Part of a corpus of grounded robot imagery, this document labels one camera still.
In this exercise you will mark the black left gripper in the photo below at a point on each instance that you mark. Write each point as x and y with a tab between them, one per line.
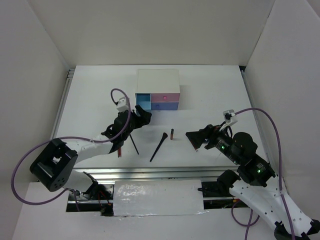
144	119

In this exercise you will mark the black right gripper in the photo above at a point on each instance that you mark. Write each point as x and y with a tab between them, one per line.
210	132

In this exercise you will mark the light blue drawer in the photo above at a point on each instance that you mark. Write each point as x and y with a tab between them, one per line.
143	100

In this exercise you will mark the brown lip gloss tube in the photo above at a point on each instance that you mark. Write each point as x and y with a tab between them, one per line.
171	134

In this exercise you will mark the pink drawer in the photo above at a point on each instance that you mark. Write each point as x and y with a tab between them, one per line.
164	97

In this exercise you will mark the red lip gloss tube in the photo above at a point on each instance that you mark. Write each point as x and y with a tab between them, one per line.
119	152

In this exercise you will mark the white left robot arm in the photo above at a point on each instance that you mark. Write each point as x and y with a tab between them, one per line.
54	167

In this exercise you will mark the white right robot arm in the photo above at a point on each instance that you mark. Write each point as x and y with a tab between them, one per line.
254	183

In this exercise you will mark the thin black makeup brush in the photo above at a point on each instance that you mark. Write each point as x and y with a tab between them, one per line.
134	144

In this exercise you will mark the black fan makeup brush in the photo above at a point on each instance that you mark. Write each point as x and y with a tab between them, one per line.
164	136

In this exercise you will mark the purple drawer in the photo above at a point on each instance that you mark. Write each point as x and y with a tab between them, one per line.
164	106

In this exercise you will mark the white drawer cabinet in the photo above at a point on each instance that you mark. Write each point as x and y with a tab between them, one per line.
157	81

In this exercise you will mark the white foam block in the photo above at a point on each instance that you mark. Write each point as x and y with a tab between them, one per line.
157	198

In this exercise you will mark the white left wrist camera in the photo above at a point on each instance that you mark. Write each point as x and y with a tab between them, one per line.
122	105

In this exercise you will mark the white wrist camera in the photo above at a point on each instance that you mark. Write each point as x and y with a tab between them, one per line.
122	105
230	117

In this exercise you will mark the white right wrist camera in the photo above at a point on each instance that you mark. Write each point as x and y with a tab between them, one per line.
230	117

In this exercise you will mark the aluminium rail frame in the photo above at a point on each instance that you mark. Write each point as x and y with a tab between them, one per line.
155	173

